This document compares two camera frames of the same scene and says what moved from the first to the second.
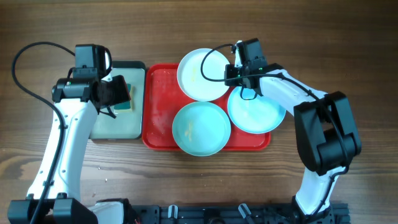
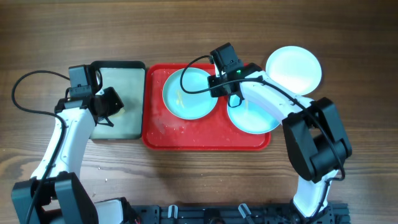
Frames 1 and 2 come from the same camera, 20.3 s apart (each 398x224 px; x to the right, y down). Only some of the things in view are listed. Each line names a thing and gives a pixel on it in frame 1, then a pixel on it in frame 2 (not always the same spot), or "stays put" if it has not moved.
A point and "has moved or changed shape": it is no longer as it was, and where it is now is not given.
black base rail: (263, 213) stays put
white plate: (191, 80) -> (298, 68)
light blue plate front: (201, 129) -> (186, 94)
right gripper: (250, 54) -> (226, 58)
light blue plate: (262, 115) stays put
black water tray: (129, 124) stays put
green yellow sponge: (126, 107) has moved or changed shape
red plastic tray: (163, 99) stays put
